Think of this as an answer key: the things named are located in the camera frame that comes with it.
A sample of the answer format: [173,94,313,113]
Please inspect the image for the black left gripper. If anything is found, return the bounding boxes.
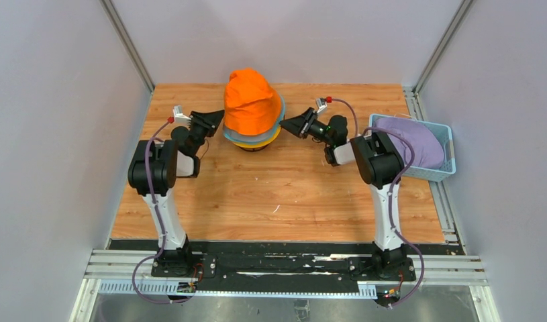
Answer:
[187,110,226,156]

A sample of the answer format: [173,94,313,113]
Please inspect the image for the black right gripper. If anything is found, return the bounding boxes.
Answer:
[280,107,333,146]

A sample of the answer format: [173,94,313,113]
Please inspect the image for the yellow bucket hat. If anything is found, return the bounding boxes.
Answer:
[224,126,281,151]

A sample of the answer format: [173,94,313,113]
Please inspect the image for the light blue bucket hat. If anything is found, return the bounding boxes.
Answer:
[223,95,287,144]

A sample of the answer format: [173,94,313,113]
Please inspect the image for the orange hat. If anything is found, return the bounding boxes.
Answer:
[223,68,283,136]

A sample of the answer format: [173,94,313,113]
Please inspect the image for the lavender hat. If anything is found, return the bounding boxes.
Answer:
[373,117,444,169]

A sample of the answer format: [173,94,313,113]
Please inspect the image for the grey hat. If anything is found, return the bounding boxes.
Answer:
[223,125,281,144]

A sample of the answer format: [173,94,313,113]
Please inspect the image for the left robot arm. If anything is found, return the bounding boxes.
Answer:
[128,105,225,277]

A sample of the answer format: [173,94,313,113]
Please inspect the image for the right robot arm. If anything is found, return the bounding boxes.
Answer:
[280,107,410,280]

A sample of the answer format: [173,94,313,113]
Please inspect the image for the light blue plastic basket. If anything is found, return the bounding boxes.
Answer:
[368,114,456,182]

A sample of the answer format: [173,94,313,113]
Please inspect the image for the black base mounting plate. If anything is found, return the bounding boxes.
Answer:
[126,239,417,294]

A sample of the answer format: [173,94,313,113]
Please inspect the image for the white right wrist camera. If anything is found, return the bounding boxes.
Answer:
[315,97,332,115]

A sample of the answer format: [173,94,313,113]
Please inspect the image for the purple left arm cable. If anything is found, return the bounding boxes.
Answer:
[130,117,199,305]

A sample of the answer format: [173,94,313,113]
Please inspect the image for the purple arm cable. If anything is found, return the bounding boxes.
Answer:
[130,117,199,305]
[330,97,426,309]

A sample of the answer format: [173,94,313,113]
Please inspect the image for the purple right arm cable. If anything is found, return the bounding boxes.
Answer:
[330,97,426,309]

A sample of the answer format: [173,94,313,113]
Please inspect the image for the aluminium frame rail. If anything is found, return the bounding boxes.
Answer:
[70,250,500,321]

